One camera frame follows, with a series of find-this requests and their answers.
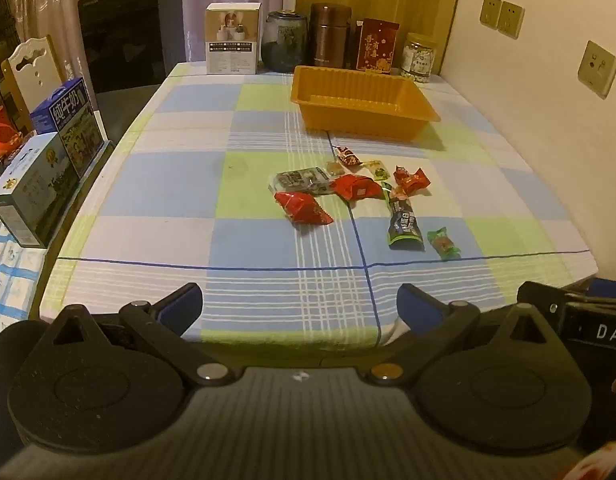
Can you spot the brown clear-wrapped candy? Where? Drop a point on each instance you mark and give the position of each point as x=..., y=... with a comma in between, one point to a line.
x=333, y=167

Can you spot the yellow green candy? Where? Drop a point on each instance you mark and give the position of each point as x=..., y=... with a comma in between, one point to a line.
x=378, y=170

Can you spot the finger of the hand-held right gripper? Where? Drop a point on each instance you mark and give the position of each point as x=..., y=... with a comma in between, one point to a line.
x=538, y=294

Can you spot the white blue patterned cloth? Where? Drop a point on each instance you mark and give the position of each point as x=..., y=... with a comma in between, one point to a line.
x=8, y=280

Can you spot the small orange candy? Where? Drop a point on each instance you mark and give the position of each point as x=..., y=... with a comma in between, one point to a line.
x=396, y=193

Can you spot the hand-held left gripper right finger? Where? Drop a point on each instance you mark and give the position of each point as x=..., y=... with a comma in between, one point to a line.
x=414, y=305

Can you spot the light blue carton box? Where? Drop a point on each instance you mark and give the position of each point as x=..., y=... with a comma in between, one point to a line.
x=33, y=190

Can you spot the dark blue milk carton box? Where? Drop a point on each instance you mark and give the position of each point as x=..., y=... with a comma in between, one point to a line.
x=70, y=120

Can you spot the white wooden chair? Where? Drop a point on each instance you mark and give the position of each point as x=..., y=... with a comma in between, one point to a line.
x=30, y=60

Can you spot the red white-printed snack packet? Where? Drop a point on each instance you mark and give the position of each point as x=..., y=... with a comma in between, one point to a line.
x=355, y=187

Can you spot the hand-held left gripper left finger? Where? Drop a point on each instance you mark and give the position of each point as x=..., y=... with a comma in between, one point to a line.
x=184, y=301

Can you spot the clear plastic nut jar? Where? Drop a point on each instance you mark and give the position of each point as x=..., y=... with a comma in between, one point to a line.
x=418, y=60

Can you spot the orange plastic tray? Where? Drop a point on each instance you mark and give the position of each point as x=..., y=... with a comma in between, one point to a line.
x=338, y=91

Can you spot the silver black snack packet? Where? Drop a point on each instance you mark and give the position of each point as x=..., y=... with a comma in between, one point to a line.
x=300, y=180

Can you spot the dark green long packet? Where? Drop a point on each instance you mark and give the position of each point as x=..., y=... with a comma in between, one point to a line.
x=403, y=222

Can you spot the white cardboard box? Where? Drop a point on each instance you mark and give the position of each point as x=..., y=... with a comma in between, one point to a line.
x=233, y=35

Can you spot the brown metal canister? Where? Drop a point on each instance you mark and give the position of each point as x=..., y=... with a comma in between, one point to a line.
x=330, y=35

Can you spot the small red date candy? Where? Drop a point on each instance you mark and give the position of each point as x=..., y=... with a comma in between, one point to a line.
x=349, y=156

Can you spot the dark green glass jar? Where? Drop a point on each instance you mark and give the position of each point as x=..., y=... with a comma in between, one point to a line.
x=284, y=42

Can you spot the red bag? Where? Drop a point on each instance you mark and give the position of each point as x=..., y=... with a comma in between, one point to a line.
x=0, y=135

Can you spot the large beige wall socket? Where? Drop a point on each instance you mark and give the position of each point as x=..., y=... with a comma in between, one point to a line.
x=598, y=69

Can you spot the black chair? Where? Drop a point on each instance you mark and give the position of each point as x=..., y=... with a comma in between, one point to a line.
x=128, y=40

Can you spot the red gift box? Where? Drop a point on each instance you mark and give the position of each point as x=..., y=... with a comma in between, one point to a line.
x=377, y=47

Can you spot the red twisted wrapper candy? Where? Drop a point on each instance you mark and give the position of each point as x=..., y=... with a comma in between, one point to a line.
x=410, y=180

